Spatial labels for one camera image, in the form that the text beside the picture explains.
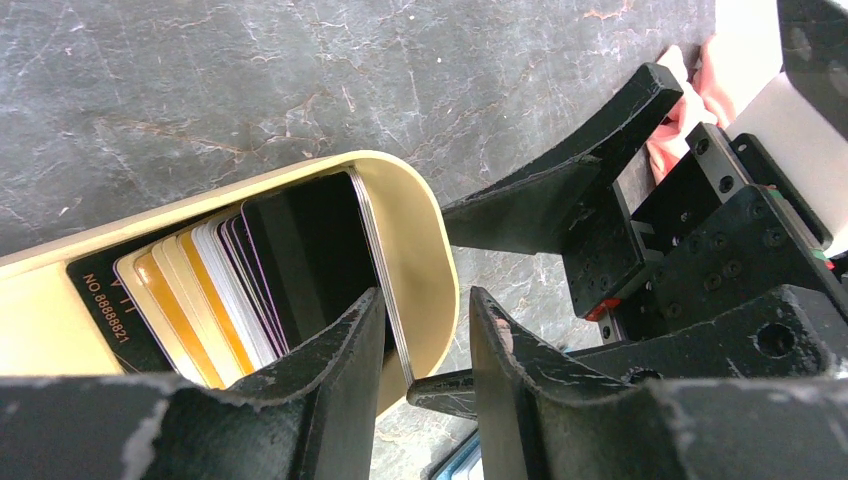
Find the beige card tray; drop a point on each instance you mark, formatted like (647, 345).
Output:
(48, 331)

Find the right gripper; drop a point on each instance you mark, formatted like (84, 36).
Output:
(726, 232)

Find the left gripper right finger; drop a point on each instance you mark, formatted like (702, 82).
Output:
(691, 428)

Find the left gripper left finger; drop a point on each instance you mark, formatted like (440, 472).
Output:
(309, 415)

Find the blue card holder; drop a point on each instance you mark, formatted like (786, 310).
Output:
(464, 463)

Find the black card with numbers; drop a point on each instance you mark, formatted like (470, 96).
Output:
(115, 315)

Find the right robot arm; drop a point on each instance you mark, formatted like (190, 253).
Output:
(795, 116)

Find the black glossy card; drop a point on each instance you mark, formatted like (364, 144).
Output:
(313, 253)

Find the pink cloth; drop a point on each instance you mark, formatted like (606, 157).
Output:
(704, 100)

